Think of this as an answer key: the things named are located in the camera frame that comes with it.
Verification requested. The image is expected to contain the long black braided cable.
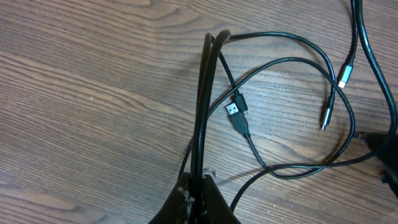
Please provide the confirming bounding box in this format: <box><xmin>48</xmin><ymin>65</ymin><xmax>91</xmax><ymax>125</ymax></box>
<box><xmin>270</xmin><ymin>0</ymin><xmax>398</xmax><ymax>171</ymax></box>

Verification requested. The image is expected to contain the black USB-A cable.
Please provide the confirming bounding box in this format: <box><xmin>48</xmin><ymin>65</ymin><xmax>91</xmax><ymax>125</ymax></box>
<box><xmin>189</xmin><ymin>29</ymin><xmax>337</xmax><ymax>224</ymax></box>

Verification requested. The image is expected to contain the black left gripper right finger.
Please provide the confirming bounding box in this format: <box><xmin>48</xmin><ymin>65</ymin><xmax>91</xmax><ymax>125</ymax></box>
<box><xmin>202</xmin><ymin>174</ymin><xmax>241</xmax><ymax>224</ymax></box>

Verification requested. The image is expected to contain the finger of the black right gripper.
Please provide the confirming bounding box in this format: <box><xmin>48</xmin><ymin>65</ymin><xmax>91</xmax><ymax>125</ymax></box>
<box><xmin>354</xmin><ymin>133</ymin><xmax>397</xmax><ymax>197</ymax></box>

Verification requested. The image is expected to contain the short black USB cable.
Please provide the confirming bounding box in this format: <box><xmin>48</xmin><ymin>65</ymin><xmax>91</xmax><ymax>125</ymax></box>
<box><xmin>178</xmin><ymin>57</ymin><xmax>356</xmax><ymax>212</ymax></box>

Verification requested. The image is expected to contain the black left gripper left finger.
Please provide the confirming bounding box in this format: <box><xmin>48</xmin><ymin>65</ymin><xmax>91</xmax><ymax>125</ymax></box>
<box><xmin>149</xmin><ymin>172</ymin><xmax>195</xmax><ymax>224</ymax></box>

